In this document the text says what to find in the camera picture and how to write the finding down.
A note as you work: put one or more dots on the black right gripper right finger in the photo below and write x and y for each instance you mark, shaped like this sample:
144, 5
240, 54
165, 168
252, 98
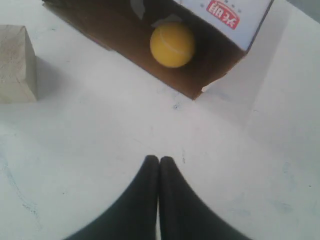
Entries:
182, 214

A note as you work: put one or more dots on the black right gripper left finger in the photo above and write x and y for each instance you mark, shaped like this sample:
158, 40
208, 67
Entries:
133, 215

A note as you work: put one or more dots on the yellow tennis ball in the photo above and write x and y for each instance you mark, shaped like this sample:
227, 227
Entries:
172, 44

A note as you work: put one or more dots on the open cardboard milk box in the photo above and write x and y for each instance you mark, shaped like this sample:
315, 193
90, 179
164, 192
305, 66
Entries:
224, 32

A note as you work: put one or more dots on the light wooden cube block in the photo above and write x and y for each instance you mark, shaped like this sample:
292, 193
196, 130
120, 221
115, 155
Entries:
18, 66

